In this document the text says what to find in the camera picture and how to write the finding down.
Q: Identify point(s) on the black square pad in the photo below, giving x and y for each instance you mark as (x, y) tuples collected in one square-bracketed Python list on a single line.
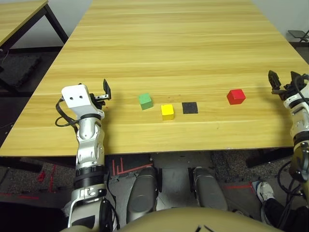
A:
[(190, 107)]

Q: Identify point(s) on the red wooden block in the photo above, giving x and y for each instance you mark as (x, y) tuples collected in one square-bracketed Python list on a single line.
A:
[(236, 96)]

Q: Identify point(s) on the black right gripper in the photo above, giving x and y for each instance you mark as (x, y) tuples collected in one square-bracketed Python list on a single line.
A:
[(289, 89)]

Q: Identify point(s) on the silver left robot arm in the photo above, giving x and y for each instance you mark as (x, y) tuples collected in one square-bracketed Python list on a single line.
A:
[(89, 145)]

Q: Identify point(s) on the tan robot torso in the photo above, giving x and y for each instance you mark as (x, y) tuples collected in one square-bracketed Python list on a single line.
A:
[(169, 221)]

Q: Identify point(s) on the black floor mat red lines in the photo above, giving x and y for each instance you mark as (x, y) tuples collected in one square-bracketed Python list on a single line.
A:
[(130, 163)]

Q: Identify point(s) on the yellow wooden block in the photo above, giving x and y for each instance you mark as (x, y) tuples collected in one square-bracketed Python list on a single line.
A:
[(167, 111)]

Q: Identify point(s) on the grey right robot leg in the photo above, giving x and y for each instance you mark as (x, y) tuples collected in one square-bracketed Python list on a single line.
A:
[(208, 191)]

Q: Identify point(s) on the white bystander shoe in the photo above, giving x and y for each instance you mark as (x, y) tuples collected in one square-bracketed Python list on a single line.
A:
[(265, 192)]

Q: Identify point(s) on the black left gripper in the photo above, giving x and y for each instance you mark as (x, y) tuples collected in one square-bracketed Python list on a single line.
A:
[(99, 102)]

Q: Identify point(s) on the speckled black floor mat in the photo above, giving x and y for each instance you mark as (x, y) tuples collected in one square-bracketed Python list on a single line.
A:
[(229, 164)]

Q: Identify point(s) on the wooden side table black legs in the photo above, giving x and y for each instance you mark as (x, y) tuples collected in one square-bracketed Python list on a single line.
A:
[(17, 14)]

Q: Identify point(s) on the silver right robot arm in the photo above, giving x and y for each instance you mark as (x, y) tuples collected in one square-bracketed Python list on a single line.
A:
[(300, 125)]

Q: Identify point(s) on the grey foot pedal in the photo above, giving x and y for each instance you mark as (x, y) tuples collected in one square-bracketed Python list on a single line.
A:
[(254, 187)]

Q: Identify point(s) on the black foam floor mat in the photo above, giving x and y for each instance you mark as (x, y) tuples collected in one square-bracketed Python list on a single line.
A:
[(19, 70)]

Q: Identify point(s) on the black bystander trouser leg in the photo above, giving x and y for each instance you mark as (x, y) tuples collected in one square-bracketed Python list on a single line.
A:
[(275, 215)]

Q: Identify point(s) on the grey robot leg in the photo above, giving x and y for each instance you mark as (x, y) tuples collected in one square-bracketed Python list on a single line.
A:
[(142, 193), (208, 191)]

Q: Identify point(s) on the grey left robot leg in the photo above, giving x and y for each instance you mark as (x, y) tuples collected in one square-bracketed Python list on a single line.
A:
[(142, 193)]

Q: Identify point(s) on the green wooden block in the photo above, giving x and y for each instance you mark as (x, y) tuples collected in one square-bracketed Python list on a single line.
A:
[(145, 101)]

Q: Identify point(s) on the black table frame bar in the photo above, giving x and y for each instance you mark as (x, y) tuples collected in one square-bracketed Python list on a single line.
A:
[(268, 158)]

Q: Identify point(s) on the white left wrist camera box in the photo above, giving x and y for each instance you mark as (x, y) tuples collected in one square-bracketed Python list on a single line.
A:
[(77, 96)]

